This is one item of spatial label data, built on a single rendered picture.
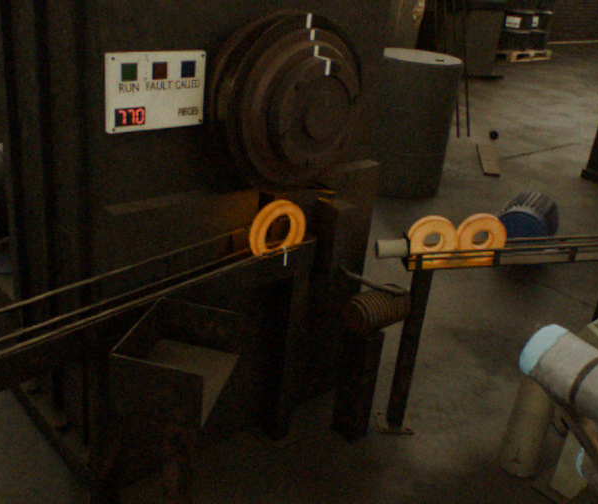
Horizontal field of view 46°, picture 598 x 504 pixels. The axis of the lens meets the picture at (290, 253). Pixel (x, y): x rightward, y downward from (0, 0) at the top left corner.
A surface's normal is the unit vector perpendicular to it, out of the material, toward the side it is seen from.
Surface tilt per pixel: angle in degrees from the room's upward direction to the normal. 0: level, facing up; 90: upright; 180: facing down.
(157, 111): 90
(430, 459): 0
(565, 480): 90
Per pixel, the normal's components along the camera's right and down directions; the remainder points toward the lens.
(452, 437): 0.10, -0.91
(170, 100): 0.66, 0.37
